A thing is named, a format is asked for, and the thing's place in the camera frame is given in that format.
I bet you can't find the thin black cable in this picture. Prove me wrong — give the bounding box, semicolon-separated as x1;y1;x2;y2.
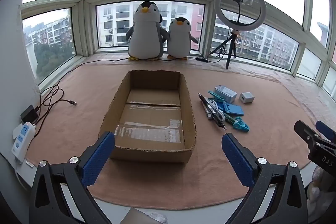
39;56;132;94

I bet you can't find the large penguin plush toy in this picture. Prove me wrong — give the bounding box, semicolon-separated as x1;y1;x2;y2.
126;1;170;61

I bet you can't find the small white cube charger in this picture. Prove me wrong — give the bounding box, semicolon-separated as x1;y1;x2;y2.
240;92;255;105

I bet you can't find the white power strip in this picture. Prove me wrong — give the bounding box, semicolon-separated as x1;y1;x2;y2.
11;122;36;165

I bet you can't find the black power adapter with cable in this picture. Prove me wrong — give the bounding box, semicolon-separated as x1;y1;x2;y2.
34;84;78;136

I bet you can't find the blue phone stand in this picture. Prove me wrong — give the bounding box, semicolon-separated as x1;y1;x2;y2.
221;101;245;117

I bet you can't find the aqua and blue clip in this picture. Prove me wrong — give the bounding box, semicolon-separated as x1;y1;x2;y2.
232;116;251;133

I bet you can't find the phone clamp on gooseneck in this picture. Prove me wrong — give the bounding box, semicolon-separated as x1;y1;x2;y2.
228;0;254;24

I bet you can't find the white ring light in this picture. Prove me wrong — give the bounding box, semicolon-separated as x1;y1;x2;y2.
214;0;266;31

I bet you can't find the white printed marker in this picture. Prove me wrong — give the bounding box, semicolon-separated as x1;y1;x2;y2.
204;99;214;120

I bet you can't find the light blue tin box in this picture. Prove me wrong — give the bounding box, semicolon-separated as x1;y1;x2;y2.
214;85;238;104

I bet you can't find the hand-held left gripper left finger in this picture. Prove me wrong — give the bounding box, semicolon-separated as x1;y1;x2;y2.
28;131;116;224

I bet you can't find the small penguin plush toy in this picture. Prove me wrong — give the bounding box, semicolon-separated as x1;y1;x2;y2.
167;17;199;61

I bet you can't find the black tripod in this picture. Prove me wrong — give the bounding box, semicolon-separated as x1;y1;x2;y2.
209;29;243;69

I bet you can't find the person's right hand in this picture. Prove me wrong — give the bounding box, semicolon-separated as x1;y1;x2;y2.
307;168;332;201

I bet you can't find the green patterned pen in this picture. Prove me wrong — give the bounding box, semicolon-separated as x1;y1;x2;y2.
223;113;237;125

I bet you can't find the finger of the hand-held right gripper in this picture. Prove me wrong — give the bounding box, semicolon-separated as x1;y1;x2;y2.
315;121;336;142
294;120;322;148

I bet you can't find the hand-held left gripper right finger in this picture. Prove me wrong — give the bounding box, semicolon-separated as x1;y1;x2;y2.
221;133;308;224

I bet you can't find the black pen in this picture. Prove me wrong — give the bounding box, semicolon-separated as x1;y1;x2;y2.
198;93;227;131

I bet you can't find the cardboard box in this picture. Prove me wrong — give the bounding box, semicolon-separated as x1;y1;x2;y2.
98;70;197;165

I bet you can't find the white cable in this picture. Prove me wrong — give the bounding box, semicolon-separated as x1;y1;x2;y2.
211;99;227;123

